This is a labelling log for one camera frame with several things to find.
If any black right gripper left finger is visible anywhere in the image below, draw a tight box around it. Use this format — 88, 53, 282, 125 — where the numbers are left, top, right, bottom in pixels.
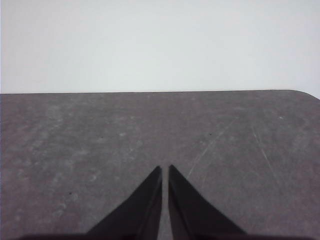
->
86, 165, 163, 237

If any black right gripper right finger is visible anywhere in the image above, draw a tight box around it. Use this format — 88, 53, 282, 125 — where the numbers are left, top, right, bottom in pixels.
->
167, 164, 248, 238

